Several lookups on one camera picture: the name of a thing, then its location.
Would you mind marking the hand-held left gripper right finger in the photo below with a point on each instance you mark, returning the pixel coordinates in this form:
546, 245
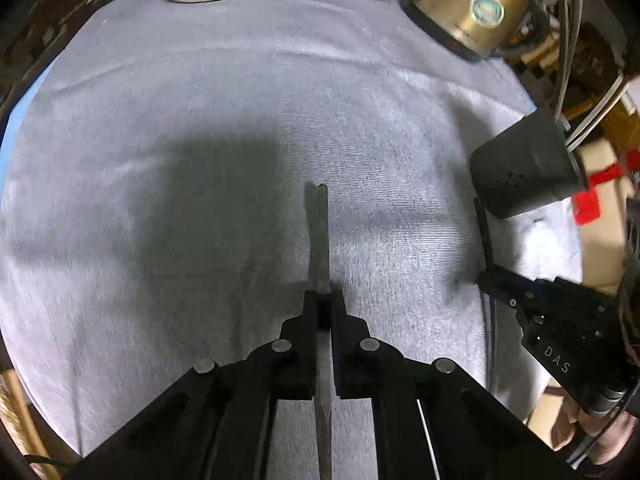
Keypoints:
345, 345

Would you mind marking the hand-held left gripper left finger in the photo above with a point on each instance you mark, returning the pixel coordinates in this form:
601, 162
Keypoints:
307, 340

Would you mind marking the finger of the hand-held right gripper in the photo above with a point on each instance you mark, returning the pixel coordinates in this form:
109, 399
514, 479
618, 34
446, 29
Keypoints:
550, 320

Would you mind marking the single dark chopstick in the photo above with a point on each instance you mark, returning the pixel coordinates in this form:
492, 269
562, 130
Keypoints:
319, 240
481, 230

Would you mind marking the bunch of metal chopsticks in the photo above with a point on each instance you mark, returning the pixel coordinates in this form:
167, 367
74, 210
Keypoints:
559, 70

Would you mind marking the person's right hand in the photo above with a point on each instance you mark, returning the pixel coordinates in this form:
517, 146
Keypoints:
605, 442

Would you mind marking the grey tablecloth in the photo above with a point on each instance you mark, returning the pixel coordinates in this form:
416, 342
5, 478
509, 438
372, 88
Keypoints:
150, 85

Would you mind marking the gold electric kettle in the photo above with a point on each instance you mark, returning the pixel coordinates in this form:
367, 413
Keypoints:
475, 0

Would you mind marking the blue table cover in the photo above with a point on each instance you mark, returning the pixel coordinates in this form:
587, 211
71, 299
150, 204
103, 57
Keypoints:
20, 107

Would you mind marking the carved dark wooden chair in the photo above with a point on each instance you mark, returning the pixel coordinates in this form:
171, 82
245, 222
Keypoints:
35, 30

